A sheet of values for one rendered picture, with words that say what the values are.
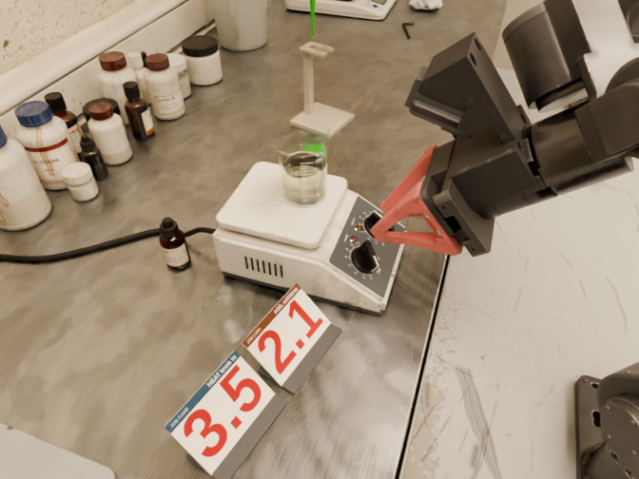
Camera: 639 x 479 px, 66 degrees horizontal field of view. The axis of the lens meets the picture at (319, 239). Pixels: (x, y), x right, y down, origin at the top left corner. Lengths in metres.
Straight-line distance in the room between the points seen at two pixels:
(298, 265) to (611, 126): 0.32
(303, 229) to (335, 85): 0.51
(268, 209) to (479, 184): 0.25
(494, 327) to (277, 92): 0.60
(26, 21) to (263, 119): 0.38
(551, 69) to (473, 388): 0.30
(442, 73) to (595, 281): 0.39
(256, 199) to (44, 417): 0.30
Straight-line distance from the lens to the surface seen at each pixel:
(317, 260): 0.51
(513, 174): 0.37
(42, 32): 0.94
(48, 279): 0.66
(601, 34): 0.38
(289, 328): 0.51
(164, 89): 0.88
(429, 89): 0.36
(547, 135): 0.38
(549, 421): 0.53
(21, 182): 0.72
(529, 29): 0.39
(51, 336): 0.60
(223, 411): 0.47
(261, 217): 0.53
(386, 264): 0.56
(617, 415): 0.40
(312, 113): 0.87
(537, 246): 0.68
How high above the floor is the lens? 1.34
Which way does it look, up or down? 44 degrees down
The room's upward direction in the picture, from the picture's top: straight up
